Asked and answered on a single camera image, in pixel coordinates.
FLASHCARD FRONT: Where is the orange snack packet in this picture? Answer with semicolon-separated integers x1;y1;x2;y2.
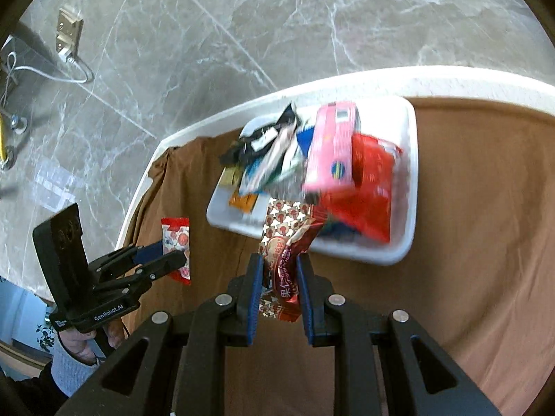
228;191;258;214

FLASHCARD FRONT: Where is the small red white snack packet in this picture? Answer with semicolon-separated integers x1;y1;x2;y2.
160;217;191;286

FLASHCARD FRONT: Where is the brown tablecloth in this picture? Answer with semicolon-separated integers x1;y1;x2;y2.
123;97;555;416

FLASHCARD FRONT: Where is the long white snack packet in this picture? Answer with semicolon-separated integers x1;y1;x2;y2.
238;128;304;196

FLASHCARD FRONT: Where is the yellow metal tube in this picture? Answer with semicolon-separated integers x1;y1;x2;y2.
0;113;14;170

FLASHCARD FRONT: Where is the pink snack packet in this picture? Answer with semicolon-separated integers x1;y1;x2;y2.
302;101;361;193

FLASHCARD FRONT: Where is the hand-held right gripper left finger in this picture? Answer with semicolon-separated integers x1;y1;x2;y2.
56;253;265;416

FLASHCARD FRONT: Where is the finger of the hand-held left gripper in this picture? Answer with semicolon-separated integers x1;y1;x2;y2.
89;243;164;278
93;251;188;297

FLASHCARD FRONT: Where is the white power cable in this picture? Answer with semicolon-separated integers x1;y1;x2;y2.
0;52;95;96

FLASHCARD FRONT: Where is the person's left forearm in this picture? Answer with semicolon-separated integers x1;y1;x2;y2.
0;340;100;416

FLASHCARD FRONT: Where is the dark leafy plant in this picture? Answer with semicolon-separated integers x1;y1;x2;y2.
37;323;57;352

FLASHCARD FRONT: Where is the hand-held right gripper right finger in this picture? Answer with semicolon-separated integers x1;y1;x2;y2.
296;253;501;416

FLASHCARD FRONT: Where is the red snack bag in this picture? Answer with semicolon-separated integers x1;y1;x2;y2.
316;133;404;243

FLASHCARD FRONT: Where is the black white snack packet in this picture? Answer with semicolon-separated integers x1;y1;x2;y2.
219;102;302;170

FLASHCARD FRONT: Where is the brass floor socket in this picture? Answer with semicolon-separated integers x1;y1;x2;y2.
55;6;84;59

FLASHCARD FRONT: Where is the white plastic tray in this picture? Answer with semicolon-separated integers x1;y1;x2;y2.
206;95;418;266

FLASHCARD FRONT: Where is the blue snack packet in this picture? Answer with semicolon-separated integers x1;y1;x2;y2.
296;123;317;157

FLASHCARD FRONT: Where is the white round table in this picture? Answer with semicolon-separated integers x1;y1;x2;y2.
116;66;555;248

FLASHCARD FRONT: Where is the person's left hand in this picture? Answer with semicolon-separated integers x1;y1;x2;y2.
58;321;127;365

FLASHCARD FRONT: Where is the dark red patterned snack packet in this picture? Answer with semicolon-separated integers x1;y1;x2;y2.
259;199;326;322

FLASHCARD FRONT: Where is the gold snack packet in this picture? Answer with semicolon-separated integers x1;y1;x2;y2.
219;167;244;189

